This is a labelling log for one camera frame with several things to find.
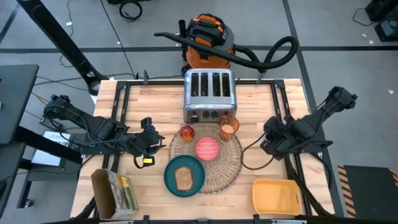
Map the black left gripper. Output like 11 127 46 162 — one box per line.
132 116 166 158

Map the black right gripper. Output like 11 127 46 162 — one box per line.
259 115 296 161

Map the red apple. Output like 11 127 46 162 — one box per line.
178 124 195 142

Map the teal round plate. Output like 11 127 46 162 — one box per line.
164 154 206 198

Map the brown toast slice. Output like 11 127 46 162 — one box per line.
174 166 195 191

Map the orange plastic tumbler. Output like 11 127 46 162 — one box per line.
219 115 240 141

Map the panda cereal box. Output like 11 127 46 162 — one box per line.
90 168 140 220

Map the round woven straw placemat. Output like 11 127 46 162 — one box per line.
169 123 243 194

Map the yellow plastic bin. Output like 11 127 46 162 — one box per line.
252 179 302 216

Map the silver four-slot toaster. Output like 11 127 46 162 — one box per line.
183 68 238 124

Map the orange shop vacuum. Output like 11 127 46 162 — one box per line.
178 13 236 70

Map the hazard striped floor mat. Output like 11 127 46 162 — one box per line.
338 164 398 220

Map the black power adapter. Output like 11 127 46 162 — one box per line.
39 117 65 133

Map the white paper sheet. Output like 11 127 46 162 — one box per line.
30 130 74 167

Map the black side stand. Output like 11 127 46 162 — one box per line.
12 126 83 209

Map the dark grey desk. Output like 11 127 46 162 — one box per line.
0 64 40 147

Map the black floor equipment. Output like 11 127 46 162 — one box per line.
365 0 398 43

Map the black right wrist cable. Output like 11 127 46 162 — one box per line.
241 132 276 171

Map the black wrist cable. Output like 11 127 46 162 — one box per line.
132 151 156 170
241 132 276 171

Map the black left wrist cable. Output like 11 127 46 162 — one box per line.
132 151 156 170

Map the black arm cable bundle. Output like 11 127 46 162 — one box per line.
283 154 333 217

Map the black aluminium rig frame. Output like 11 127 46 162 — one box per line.
101 70 313 224

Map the black vacuum hose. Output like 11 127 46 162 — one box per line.
154 32 299 74

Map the coiled black cable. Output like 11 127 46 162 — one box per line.
119 1 143 22

